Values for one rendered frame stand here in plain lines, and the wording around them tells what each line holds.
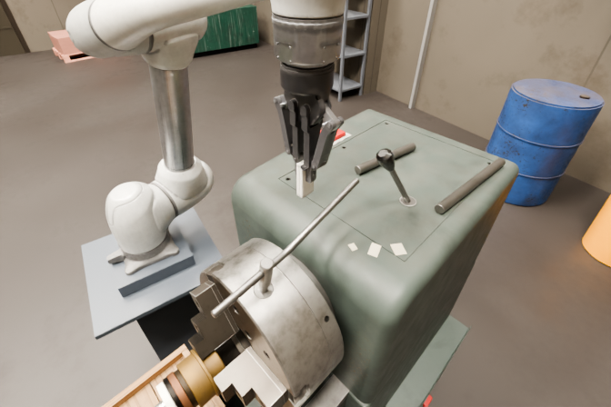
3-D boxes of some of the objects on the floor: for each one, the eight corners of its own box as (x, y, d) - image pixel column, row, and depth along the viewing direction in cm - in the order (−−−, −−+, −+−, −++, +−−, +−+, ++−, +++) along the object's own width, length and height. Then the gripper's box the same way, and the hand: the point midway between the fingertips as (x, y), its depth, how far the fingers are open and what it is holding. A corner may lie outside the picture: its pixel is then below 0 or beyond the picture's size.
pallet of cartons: (122, 43, 665) (110, 7, 626) (130, 54, 605) (117, 14, 566) (55, 52, 612) (37, 14, 572) (56, 64, 552) (37, 22, 512)
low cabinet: (260, 47, 640) (257, 5, 595) (174, 62, 562) (162, 15, 517) (223, 29, 769) (217, -6, 725) (147, 39, 691) (137, 0, 647)
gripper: (255, 54, 45) (265, 185, 59) (324, 78, 37) (316, 222, 52) (295, 44, 49) (295, 169, 63) (363, 64, 42) (345, 201, 56)
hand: (305, 177), depth 55 cm, fingers closed
